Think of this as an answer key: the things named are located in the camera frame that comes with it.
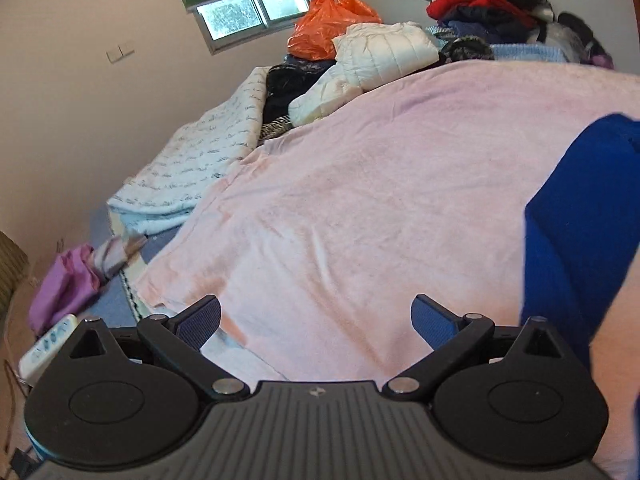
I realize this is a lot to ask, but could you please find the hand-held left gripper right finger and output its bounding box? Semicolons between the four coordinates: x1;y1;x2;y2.
381;294;569;404

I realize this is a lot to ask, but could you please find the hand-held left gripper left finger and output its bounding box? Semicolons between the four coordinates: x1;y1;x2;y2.
65;294;251;402

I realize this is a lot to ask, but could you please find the blue knit sweater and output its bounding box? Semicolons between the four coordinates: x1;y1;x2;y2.
518;113;640;382

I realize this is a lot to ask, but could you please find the black clothes heap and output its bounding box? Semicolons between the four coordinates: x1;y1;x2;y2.
262;55;339;126

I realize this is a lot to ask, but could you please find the pile of mixed clothes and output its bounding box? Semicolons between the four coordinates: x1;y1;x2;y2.
421;0;557;46

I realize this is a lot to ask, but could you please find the pink blanket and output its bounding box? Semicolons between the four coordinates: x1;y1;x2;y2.
134;59;640;480

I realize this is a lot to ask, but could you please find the purple cloth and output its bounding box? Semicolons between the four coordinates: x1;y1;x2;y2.
28;244;105;336

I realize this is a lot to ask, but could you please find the white remote control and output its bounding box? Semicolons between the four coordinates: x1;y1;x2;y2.
18;313;80;381

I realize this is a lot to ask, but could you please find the white patterned quilt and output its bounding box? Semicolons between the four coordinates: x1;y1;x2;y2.
106;66;271;235

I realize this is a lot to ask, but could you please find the zebra striped cloth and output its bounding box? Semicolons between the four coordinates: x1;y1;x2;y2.
258;114;294;147

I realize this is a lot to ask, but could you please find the white puffer jacket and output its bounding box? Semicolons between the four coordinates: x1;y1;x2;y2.
288;21;442;128

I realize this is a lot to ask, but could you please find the dark furry garment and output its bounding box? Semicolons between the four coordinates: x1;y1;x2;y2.
439;35;497;64

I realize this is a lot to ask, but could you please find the light blue knit garment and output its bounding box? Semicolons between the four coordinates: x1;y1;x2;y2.
488;43;569;64

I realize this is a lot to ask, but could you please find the clear plastic bag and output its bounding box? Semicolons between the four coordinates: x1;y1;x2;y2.
542;21;594;65

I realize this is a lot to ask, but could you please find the orange plastic bag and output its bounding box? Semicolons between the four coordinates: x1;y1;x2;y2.
287;0;384;61

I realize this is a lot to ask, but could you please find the window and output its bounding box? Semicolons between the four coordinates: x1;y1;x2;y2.
192;0;315;54

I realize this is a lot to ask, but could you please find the black bag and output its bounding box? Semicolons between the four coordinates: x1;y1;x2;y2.
556;11;614;70

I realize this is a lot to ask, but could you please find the white wall switch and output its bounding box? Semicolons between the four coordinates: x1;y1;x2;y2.
106;40;136;64

